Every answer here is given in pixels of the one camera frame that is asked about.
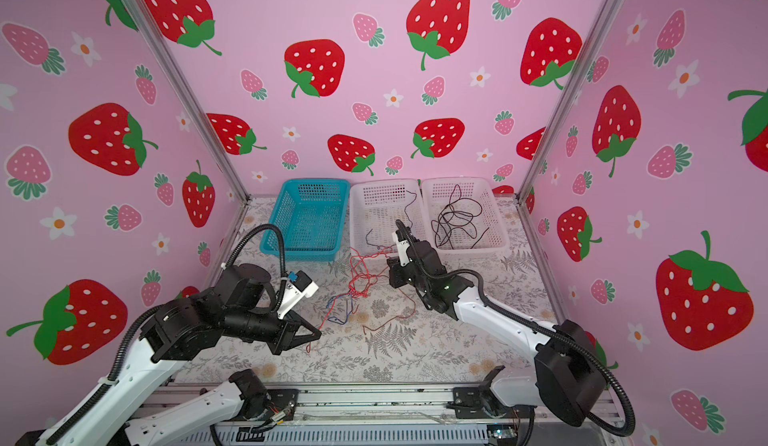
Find black cable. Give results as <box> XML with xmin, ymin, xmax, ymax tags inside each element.
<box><xmin>433</xmin><ymin>197</ymin><xmax>492</xmax><ymax>251</ymax></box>
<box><xmin>436</xmin><ymin>183</ymin><xmax>484</xmax><ymax>243</ymax></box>

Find blue cable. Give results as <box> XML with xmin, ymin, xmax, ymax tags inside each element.
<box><xmin>362</xmin><ymin>189</ymin><xmax>420</xmax><ymax>255</ymax></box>
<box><xmin>325</xmin><ymin>292</ymin><xmax>360</xmax><ymax>327</ymax></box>

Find aluminium corner post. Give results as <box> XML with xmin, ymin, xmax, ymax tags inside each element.
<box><xmin>517</xmin><ymin>0</ymin><xmax>625</xmax><ymax>204</ymax></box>
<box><xmin>122</xmin><ymin>0</ymin><xmax>249</xmax><ymax>203</ymax></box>

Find red cable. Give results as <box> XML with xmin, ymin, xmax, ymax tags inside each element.
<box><xmin>305</xmin><ymin>244</ymin><xmax>418</xmax><ymax>354</ymax></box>

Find teal plastic basket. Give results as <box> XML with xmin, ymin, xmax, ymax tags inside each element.
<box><xmin>269</xmin><ymin>178</ymin><xmax>350</xmax><ymax>262</ymax></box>

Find white right plastic basket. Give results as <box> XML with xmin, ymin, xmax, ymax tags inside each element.
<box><xmin>421</xmin><ymin>177</ymin><xmax>510</xmax><ymax>260</ymax></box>

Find aluminium right corner post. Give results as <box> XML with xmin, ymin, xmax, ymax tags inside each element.
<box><xmin>517</xmin><ymin>0</ymin><xmax>625</xmax><ymax>204</ymax></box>

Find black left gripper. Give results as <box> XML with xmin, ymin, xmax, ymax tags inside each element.
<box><xmin>228</xmin><ymin>308</ymin><xmax>328</xmax><ymax>356</ymax></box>

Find white middle plastic basket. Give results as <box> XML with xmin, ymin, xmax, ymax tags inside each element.
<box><xmin>349</xmin><ymin>179</ymin><xmax>429</xmax><ymax>256</ymax></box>

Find white plastic basket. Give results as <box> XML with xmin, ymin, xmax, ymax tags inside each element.
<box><xmin>421</xmin><ymin>177</ymin><xmax>510</xmax><ymax>260</ymax></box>
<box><xmin>349</xmin><ymin>179</ymin><xmax>429</xmax><ymax>256</ymax></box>

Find aluminium left corner post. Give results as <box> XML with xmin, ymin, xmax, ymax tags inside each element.
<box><xmin>122</xmin><ymin>0</ymin><xmax>249</xmax><ymax>203</ymax></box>

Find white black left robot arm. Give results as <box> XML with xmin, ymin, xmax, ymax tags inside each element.
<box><xmin>17</xmin><ymin>224</ymin><xmax>321</xmax><ymax>445</ymax></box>

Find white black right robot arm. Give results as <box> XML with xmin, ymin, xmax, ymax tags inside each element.
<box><xmin>387</xmin><ymin>241</ymin><xmax>636</xmax><ymax>437</ymax></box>

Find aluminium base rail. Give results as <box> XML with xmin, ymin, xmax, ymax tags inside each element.
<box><xmin>149</xmin><ymin>382</ymin><xmax>625</xmax><ymax>446</ymax></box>

